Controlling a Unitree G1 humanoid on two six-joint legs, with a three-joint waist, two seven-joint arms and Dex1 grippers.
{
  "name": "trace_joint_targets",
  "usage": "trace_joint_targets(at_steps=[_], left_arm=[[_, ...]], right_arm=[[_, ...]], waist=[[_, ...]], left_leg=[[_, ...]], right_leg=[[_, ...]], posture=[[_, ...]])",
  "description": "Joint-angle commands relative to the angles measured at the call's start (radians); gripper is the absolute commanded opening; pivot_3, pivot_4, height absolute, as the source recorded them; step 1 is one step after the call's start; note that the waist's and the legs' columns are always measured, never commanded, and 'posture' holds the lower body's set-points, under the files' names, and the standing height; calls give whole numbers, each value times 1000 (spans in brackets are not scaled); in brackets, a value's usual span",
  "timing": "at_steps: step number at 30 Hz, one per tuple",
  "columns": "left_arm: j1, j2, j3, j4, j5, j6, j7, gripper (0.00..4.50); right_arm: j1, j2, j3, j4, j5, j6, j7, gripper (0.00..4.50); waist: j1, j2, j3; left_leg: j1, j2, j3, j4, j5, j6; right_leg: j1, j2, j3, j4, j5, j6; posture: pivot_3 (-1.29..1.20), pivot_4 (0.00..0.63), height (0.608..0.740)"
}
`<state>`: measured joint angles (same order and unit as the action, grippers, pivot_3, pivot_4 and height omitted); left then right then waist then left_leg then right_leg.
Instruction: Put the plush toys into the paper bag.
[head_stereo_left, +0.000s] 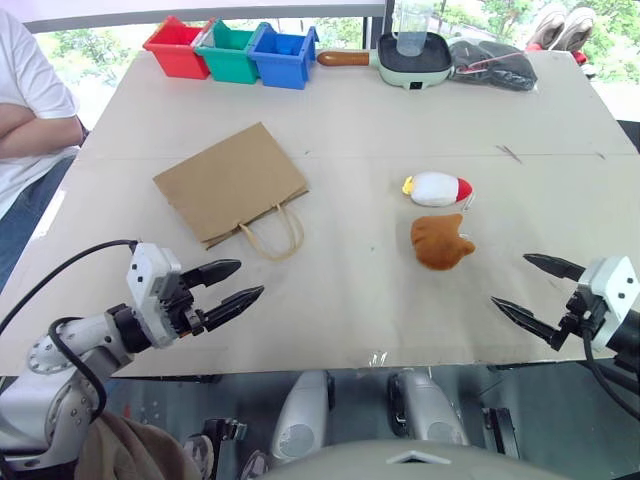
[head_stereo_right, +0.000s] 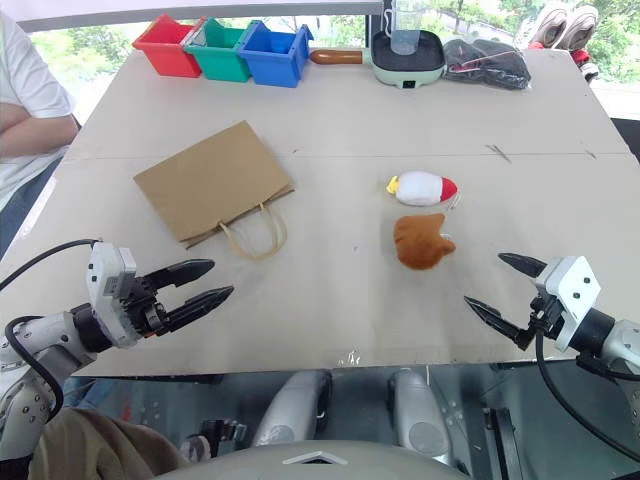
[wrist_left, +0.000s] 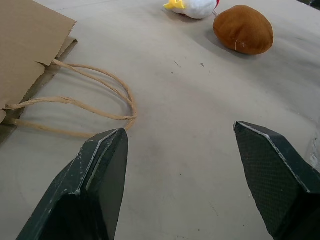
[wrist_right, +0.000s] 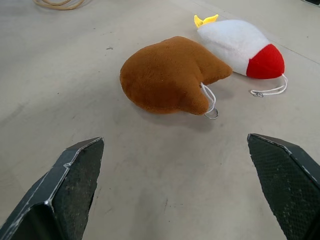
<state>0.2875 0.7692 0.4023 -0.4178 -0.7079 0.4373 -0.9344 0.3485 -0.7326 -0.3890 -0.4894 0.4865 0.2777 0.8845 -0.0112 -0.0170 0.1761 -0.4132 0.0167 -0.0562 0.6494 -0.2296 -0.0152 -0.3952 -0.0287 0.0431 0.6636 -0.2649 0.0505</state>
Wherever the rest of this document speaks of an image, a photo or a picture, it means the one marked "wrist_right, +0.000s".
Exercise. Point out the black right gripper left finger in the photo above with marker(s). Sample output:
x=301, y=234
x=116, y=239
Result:
x=62, y=190

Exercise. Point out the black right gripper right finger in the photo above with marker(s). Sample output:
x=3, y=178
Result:
x=285, y=180

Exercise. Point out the white and red plush toy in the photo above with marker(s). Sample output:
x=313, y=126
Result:
x=240, y=47

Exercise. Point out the brown plush toy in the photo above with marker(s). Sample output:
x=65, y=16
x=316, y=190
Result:
x=165, y=75

